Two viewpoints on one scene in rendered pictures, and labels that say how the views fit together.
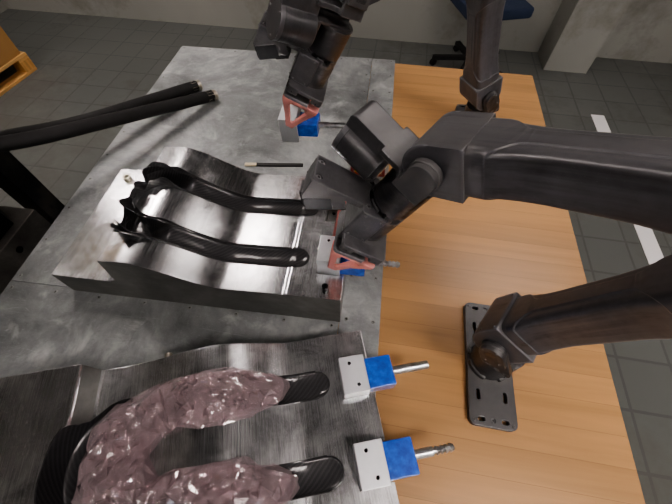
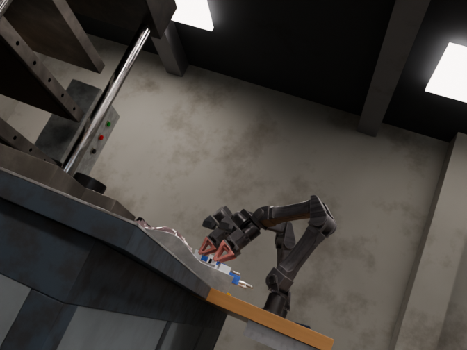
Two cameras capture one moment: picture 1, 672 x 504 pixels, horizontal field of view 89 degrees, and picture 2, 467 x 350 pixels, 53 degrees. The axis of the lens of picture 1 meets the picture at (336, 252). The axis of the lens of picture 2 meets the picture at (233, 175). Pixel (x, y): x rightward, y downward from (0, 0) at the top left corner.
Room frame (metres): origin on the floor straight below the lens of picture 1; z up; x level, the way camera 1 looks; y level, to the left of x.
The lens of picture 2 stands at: (-1.49, -0.07, 0.73)
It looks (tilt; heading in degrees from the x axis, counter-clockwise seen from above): 16 degrees up; 5
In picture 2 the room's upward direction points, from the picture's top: 24 degrees clockwise
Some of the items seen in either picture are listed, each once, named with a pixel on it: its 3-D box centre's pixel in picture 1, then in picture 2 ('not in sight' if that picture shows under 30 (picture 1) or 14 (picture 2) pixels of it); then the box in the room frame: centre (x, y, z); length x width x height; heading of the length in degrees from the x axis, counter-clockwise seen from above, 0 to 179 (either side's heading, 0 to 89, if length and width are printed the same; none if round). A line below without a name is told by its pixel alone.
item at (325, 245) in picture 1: (359, 260); (223, 268); (0.29, -0.04, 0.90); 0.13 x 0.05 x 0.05; 83
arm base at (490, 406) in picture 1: (496, 355); (274, 305); (0.15, -0.25, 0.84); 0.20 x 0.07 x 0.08; 170
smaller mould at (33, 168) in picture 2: not in sight; (28, 176); (-0.62, 0.36, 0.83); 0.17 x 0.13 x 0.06; 83
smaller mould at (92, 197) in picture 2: not in sight; (83, 207); (-0.42, 0.31, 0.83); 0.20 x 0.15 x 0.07; 83
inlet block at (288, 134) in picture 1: (313, 124); (208, 260); (0.59, 0.04, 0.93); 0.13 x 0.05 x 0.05; 83
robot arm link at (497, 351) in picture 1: (507, 339); (278, 286); (0.16, -0.24, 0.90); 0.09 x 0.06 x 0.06; 141
